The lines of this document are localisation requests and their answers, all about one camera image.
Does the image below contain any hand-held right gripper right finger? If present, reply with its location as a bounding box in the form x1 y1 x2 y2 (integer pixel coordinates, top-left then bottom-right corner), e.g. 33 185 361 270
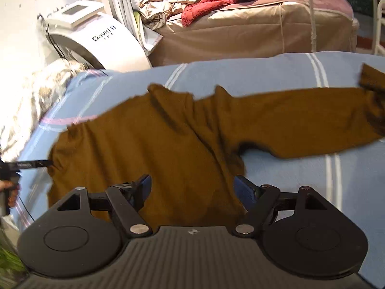
233 175 328 238

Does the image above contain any person's left hand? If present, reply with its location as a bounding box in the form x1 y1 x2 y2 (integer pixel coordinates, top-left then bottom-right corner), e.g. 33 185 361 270
0 180 21 209

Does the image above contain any white metal frame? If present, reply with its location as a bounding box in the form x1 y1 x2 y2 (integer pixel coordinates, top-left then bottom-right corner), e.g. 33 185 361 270
371 0 385 55

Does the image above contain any brown knit sweater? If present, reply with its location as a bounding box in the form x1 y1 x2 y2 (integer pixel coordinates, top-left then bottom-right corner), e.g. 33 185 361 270
48 63 385 227

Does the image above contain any green leafy plant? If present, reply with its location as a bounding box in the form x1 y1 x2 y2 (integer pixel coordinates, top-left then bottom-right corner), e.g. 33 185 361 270
0 238 26 280

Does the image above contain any fuzzy patterned blanket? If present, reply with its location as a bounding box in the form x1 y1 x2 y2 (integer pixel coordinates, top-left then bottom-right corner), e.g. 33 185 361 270
0 59 88 164

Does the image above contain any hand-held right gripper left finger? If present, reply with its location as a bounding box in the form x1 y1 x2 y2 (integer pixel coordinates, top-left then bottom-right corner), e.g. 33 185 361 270
57 174 153 238

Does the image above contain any white rope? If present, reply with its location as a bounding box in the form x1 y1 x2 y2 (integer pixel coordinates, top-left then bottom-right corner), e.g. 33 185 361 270
305 0 319 55

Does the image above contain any white beauty machine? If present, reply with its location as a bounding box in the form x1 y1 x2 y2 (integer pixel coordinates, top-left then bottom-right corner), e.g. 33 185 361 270
38 0 152 73

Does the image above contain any black cable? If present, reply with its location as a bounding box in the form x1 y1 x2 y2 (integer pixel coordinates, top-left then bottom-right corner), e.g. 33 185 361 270
16 194 35 222

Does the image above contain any crumpled beige quilt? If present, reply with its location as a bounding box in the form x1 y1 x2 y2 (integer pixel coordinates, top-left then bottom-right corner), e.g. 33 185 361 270
137 0 199 31

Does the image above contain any blue striped blanket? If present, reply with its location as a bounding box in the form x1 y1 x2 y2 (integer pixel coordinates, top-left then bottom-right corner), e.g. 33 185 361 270
16 51 385 289

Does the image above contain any beige covered massage bed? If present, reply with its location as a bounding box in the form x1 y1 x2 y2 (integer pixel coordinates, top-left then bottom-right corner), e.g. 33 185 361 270
150 0 360 67

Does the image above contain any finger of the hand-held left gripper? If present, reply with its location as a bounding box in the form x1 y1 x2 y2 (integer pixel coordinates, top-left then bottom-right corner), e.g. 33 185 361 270
9 159 54 170

